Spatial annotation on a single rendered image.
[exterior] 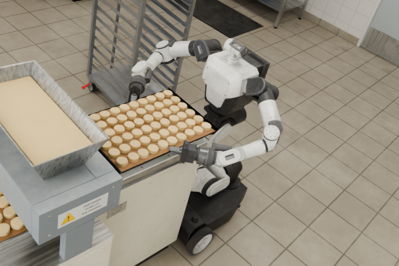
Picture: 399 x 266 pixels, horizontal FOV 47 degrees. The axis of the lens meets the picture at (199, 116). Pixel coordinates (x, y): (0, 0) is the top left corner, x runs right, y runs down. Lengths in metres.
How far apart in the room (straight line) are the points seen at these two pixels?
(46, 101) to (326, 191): 2.55
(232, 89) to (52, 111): 0.97
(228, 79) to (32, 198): 1.19
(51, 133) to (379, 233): 2.69
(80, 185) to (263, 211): 1.99
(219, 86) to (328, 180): 1.79
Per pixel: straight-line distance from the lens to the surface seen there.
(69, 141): 1.71
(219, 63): 2.43
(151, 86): 4.04
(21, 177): 1.70
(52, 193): 1.65
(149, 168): 2.18
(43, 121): 1.79
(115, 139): 2.12
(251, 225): 3.30
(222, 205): 3.12
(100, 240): 1.95
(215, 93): 2.48
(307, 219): 3.53
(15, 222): 1.91
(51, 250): 1.92
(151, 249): 2.80
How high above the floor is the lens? 2.40
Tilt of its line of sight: 36 degrees down
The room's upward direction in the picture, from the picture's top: 15 degrees clockwise
